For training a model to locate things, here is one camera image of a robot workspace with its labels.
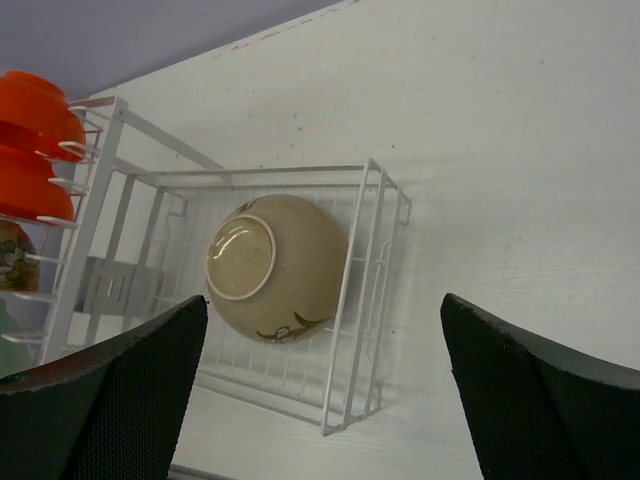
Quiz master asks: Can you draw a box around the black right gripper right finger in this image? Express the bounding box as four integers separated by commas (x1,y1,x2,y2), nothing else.
440,293,639,479

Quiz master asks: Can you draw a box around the large beige ceramic bowl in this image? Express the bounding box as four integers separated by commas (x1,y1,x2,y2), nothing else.
205,194,349,344

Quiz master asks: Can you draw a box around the orange plastic bowl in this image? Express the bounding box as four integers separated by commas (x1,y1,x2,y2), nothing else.
1,146,74,221
1,71,86,163

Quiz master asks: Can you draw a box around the white wire dish rack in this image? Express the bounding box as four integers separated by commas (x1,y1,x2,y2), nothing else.
2,96,411,436

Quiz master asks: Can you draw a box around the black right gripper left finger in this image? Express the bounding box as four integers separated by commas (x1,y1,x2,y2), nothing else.
1,295,208,479

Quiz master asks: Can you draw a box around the orange plastic bowl front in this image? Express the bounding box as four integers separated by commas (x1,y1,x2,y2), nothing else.
1,146,74,221

